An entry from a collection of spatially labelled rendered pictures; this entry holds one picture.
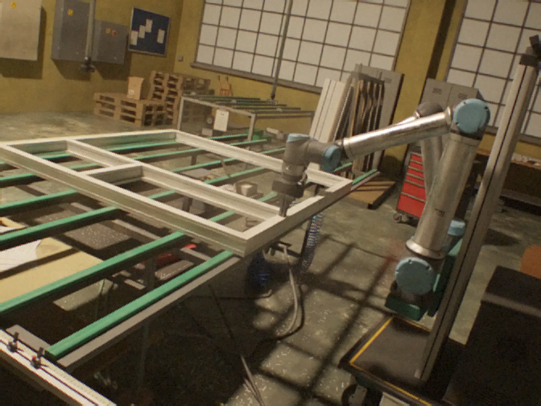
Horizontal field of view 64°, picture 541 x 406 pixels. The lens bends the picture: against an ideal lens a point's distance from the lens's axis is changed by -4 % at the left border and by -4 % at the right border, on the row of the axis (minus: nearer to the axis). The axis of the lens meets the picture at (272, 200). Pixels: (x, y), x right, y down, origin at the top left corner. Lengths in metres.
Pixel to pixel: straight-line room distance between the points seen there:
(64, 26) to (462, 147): 8.11
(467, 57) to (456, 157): 7.94
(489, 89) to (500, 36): 0.98
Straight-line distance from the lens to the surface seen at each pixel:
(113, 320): 1.20
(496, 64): 9.54
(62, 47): 9.09
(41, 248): 2.08
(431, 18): 9.30
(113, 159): 2.50
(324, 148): 1.77
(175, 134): 3.50
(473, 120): 1.64
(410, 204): 5.64
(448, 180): 1.67
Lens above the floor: 1.53
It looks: 16 degrees down
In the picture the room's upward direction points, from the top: 12 degrees clockwise
